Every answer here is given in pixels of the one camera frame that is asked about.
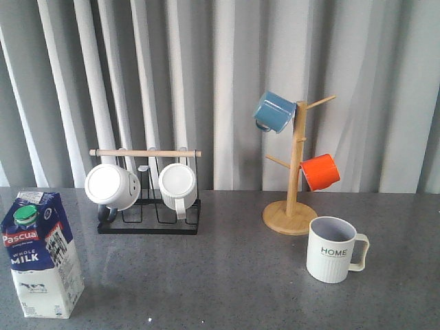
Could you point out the cream HOME mug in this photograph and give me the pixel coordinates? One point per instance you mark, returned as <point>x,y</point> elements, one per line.
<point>330,248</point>

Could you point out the blue white milk carton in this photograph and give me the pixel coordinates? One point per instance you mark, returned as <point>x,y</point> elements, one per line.
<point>43,259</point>

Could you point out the white ribbed mug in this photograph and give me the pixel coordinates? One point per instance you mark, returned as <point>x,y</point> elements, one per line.
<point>178,186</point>

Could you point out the blue enamel mug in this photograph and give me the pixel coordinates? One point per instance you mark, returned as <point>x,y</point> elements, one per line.
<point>273,112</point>

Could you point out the wooden mug tree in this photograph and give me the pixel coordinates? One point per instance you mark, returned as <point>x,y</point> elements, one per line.
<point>289,216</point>

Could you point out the orange enamel mug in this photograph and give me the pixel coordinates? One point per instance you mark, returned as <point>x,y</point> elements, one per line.
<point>320,172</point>

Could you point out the white smiley mug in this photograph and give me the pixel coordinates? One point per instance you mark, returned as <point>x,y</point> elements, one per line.
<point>113,189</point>

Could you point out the grey white curtain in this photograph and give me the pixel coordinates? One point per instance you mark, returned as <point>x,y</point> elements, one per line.
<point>79,75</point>

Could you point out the black wire mug rack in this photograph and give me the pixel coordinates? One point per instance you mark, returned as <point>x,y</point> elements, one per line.
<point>149,214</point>

